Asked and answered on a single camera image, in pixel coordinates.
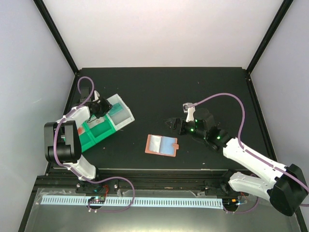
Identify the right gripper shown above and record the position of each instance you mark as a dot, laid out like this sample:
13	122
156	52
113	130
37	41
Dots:
174	125

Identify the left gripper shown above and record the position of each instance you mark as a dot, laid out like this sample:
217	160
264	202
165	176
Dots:
107	108

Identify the pink leather card holder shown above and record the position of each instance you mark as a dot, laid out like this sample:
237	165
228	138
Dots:
161	145

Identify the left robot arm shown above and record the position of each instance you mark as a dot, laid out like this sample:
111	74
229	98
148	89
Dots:
61	139

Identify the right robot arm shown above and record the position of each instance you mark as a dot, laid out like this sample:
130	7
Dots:
283	186

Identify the grey card in bin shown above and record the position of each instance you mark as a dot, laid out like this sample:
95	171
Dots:
93	121

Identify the red circle card in bin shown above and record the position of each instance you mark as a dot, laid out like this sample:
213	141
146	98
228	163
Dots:
81	130

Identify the white plastic bin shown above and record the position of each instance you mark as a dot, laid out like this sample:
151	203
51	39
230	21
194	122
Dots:
120	121

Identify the green plastic bin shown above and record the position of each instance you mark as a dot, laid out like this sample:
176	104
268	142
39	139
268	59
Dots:
93	136

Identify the small circuit board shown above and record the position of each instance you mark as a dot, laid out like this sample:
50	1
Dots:
96	200

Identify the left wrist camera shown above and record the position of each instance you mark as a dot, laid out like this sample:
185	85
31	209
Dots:
96	96

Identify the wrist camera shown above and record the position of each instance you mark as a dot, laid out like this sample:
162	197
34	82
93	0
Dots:
96	96
189	108

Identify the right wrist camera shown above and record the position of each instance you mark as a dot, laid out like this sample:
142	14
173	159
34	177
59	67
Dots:
189	108

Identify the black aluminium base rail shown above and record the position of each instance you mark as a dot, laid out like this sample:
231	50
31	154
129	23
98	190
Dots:
211	182

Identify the white slotted cable duct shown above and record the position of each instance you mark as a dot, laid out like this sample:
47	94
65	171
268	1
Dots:
135	202

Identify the right black frame post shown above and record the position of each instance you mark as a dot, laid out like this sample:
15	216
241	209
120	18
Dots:
279	16

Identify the black frame post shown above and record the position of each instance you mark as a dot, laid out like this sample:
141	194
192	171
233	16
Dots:
279	16
56	34

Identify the left black frame post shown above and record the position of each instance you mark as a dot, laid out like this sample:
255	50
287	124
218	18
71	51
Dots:
56	34

